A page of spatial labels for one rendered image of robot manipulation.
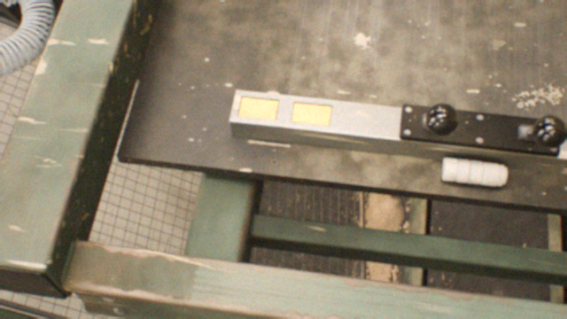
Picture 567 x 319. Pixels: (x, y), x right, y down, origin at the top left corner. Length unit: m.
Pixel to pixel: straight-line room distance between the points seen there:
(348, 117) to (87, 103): 0.33
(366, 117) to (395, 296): 0.24
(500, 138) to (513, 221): 2.11
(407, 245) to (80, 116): 0.45
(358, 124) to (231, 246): 0.23
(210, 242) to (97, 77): 0.25
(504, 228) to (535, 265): 2.08
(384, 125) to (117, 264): 0.37
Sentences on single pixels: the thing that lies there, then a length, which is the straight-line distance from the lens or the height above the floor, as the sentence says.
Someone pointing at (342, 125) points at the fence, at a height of 1.58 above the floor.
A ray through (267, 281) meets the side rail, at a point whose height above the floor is 1.64.
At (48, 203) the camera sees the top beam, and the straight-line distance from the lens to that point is 0.85.
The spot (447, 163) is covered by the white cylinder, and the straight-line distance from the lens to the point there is 0.91.
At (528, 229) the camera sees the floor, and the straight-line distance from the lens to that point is 2.95.
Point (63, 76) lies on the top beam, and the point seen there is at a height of 1.92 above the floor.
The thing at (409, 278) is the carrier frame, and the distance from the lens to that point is 2.08.
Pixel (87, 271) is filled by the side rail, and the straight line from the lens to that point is 0.86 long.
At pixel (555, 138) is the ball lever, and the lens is 0.82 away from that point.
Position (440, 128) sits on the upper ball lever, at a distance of 0.79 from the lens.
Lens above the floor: 1.97
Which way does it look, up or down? 22 degrees down
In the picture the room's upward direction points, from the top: 68 degrees counter-clockwise
